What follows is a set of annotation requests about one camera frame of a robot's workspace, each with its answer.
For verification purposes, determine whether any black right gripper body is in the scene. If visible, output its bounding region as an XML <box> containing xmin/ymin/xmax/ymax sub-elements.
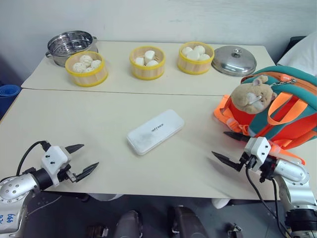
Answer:
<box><xmin>238</xmin><ymin>151</ymin><xmax>259</xmax><ymax>172</ymax></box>

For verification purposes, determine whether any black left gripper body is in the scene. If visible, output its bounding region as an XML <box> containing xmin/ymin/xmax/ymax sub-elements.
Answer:
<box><xmin>58</xmin><ymin>165</ymin><xmax>77</xmax><ymax>184</ymax></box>

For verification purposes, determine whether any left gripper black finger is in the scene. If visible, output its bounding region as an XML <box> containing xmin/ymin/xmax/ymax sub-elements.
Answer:
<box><xmin>75</xmin><ymin>162</ymin><xmax>100</xmax><ymax>183</ymax></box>
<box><xmin>64</xmin><ymin>143</ymin><xmax>85</xmax><ymax>154</ymax></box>

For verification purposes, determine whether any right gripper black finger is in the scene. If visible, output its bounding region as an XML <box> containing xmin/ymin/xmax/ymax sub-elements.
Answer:
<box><xmin>211</xmin><ymin>151</ymin><xmax>243</xmax><ymax>173</ymax></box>
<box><xmin>223</xmin><ymin>131</ymin><xmax>250</xmax><ymax>143</ymax></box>

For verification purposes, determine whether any orange and teal backpack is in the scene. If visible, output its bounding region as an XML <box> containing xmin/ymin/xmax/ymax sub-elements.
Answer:
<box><xmin>213</xmin><ymin>65</ymin><xmax>317</xmax><ymax>166</ymax></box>

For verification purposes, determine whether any white plastic pencil case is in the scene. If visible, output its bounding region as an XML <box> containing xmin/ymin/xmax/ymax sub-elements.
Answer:
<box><xmin>126</xmin><ymin>108</ymin><xmax>185</xmax><ymax>157</ymax></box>

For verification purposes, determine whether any beige plush hamster toy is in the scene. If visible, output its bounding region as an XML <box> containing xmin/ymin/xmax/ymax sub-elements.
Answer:
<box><xmin>229</xmin><ymin>75</ymin><xmax>278</xmax><ymax>115</ymax></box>

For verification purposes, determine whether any dark rounded shape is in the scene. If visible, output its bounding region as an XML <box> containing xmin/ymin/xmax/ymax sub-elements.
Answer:
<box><xmin>167</xmin><ymin>205</ymin><xmax>209</xmax><ymax>238</ymax></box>
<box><xmin>114</xmin><ymin>210</ymin><xmax>144</xmax><ymax>238</ymax></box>

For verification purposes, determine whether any bamboo steamer with speckled buns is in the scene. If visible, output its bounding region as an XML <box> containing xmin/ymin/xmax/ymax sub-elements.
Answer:
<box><xmin>64</xmin><ymin>50</ymin><xmax>109</xmax><ymax>88</ymax></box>

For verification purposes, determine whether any stainless steel pot lid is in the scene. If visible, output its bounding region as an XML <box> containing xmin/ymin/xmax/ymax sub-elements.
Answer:
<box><xmin>211</xmin><ymin>45</ymin><xmax>258</xmax><ymax>77</ymax></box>

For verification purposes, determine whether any blue rolled foam mat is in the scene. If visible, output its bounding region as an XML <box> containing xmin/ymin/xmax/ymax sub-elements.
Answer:
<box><xmin>0</xmin><ymin>84</ymin><xmax>20</xmax><ymax>118</ymax></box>

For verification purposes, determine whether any bamboo steamer with round buns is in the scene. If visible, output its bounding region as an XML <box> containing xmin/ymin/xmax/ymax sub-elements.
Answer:
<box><xmin>176</xmin><ymin>42</ymin><xmax>215</xmax><ymax>75</ymax></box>

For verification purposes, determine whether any white pillow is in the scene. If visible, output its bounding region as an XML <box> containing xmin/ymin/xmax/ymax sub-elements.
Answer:
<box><xmin>275</xmin><ymin>31</ymin><xmax>317</xmax><ymax>76</ymax></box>

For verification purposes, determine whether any stainless steel steamer pot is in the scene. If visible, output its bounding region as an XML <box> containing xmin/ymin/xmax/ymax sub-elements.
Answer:
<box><xmin>45</xmin><ymin>30</ymin><xmax>99</xmax><ymax>68</ymax></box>

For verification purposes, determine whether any bamboo steamer with cylinder buns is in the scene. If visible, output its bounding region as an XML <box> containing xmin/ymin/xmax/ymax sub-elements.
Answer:
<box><xmin>129</xmin><ymin>46</ymin><xmax>166</xmax><ymax>80</ymax></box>

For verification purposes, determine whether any dark box behind pillow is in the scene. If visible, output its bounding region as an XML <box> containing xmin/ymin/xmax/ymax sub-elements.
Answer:
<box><xmin>287</xmin><ymin>36</ymin><xmax>308</xmax><ymax>55</ymax></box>

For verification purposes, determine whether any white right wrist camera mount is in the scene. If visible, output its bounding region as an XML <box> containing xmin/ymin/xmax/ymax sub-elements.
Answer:
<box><xmin>244</xmin><ymin>136</ymin><xmax>271</xmax><ymax>172</ymax></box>

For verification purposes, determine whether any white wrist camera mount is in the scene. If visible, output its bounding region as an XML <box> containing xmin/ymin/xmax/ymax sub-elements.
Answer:
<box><xmin>244</xmin><ymin>136</ymin><xmax>271</xmax><ymax>172</ymax></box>
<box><xmin>41</xmin><ymin>145</ymin><xmax>73</xmax><ymax>187</ymax></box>

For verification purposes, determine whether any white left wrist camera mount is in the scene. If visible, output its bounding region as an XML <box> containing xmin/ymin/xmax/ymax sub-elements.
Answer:
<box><xmin>41</xmin><ymin>145</ymin><xmax>73</xmax><ymax>187</ymax></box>

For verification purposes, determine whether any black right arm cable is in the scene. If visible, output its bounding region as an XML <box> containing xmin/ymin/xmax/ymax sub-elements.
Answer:
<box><xmin>244</xmin><ymin>163</ymin><xmax>289</xmax><ymax>238</ymax></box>

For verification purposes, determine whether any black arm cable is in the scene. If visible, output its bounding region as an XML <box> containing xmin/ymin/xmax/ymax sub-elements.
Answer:
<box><xmin>15</xmin><ymin>140</ymin><xmax>52</xmax><ymax>177</ymax></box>
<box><xmin>244</xmin><ymin>163</ymin><xmax>289</xmax><ymax>238</ymax></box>

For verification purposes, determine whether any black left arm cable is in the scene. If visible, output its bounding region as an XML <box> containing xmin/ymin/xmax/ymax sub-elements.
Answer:
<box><xmin>15</xmin><ymin>140</ymin><xmax>52</xmax><ymax>177</ymax></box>

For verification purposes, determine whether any silver keychain chain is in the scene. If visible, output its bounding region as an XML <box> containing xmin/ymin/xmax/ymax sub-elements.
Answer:
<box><xmin>269</xmin><ymin>78</ymin><xmax>298</xmax><ymax>88</ymax></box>

